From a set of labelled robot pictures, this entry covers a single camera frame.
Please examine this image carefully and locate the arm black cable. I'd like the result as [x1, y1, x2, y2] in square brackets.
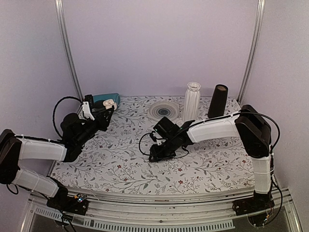
[52, 96, 84, 141]
[139, 111, 283, 213]

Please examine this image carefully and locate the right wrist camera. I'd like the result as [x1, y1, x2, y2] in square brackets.
[149, 131, 158, 142]

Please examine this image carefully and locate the black cylindrical cup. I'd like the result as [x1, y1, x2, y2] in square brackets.
[208, 84, 228, 118]

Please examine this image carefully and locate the floral patterned table mat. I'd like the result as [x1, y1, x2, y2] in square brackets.
[49, 95, 273, 195]

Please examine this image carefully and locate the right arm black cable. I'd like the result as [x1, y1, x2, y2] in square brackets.
[139, 111, 283, 213]

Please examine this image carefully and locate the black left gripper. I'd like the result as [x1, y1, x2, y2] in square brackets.
[76, 108, 114, 147]

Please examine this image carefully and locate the teal cylindrical speaker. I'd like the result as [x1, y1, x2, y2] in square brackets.
[93, 93, 120, 108]

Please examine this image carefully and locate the right aluminium frame post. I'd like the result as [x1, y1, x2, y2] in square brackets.
[237, 0, 266, 104]

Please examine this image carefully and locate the spiral patterned plate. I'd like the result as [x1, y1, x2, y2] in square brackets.
[147, 101, 180, 121]

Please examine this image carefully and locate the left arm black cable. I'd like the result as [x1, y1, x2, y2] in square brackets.
[52, 96, 84, 141]

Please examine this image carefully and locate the aluminium frame post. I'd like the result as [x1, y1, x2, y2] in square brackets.
[237, 0, 266, 104]
[55, 0, 83, 100]

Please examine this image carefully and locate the left aluminium frame post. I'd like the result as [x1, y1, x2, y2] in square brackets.
[55, 0, 83, 100]

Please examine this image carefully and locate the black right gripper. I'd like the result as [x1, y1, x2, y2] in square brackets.
[149, 136, 178, 162]

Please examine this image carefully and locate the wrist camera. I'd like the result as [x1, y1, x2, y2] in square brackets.
[82, 94, 95, 121]
[149, 131, 158, 142]

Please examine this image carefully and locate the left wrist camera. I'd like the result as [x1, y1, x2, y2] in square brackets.
[82, 94, 95, 121]

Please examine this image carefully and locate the white ribbed vase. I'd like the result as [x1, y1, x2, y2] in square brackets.
[182, 82, 201, 122]

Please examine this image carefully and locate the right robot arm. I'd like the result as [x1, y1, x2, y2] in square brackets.
[148, 105, 275, 215]

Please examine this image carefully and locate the dark grey mug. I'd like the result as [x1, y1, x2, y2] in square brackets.
[92, 101, 106, 114]

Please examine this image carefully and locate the beige earbud charging case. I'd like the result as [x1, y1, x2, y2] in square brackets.
[103, 99, 117, 110]

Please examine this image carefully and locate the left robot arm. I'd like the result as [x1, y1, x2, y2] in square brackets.
[0, 107, 114, 216]

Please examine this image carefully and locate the front aluminium rail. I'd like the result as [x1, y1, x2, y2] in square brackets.
[21, 188, 303, 232]

